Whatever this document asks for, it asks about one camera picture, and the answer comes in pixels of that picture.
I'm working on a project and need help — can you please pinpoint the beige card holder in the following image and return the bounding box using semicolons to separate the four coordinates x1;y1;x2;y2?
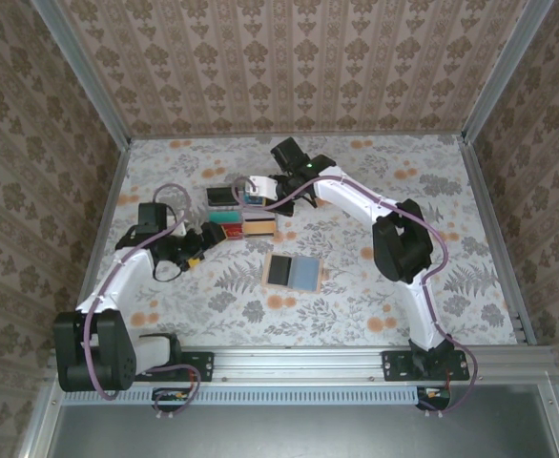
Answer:
260;251;328;294

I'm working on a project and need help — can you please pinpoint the clear acrylic card organizer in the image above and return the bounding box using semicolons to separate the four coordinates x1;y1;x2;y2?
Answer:
205;182;280;242

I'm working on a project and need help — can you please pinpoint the black card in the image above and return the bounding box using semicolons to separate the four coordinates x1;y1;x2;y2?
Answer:
207;186;238;207
267;255;294;286

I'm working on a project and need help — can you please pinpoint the gold card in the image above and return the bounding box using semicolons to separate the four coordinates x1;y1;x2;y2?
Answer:
243;219;277;239

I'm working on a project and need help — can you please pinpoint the light blue card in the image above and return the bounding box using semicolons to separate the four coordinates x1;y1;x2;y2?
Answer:
290;258;321;290

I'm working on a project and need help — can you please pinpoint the black controller board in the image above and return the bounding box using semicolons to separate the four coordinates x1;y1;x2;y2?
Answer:
416;385;453;412
151;386;191;412

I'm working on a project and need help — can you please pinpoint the grey metal panel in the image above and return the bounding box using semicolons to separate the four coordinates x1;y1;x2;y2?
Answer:
19;381;559;458

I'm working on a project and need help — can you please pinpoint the aluminium table side rail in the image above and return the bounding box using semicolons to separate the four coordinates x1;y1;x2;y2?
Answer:
72;140;133;325
455;135;538;347

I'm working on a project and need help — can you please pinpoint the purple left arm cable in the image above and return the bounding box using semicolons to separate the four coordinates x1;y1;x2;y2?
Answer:
82;183;202;421

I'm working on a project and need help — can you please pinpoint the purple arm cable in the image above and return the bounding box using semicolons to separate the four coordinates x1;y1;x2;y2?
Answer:
231;175;480;416
82;183;202;421

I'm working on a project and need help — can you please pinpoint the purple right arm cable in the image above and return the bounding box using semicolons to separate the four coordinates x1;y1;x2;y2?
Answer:
231;175;480;416

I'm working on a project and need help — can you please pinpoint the aluminium frame post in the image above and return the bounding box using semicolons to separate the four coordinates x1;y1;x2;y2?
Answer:
30;0;133;149
460;0;548;144

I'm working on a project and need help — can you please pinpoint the aluminium mounting rail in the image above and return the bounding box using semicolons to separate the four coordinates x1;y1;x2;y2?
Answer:
45;346;555;384

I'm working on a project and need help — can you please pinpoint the grey slotted cable duct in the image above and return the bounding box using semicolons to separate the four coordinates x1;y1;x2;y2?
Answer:
62;386;422;406

